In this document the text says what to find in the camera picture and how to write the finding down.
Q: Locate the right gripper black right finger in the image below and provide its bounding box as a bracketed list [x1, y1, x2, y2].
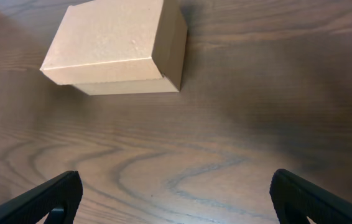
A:
[269, 169, 352, 224]

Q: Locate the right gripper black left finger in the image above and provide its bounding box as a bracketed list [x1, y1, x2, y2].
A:
[0, 170, 83, 224]

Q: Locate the brown cardboard box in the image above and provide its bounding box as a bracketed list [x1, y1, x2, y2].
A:
[40, 0, 188, 95]

